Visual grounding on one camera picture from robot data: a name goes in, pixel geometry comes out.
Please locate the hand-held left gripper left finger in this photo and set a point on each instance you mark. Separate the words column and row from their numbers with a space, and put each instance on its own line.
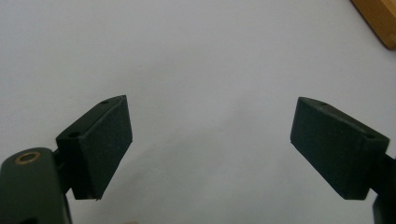
column 102, row 146

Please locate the white table mat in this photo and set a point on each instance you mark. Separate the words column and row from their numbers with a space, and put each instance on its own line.
column 202, row 62

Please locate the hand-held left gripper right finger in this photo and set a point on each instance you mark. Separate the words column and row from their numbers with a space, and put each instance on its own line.
column 336, row 149

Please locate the wooden picture frame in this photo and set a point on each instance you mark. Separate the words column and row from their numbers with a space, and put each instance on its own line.
column 378, row 15

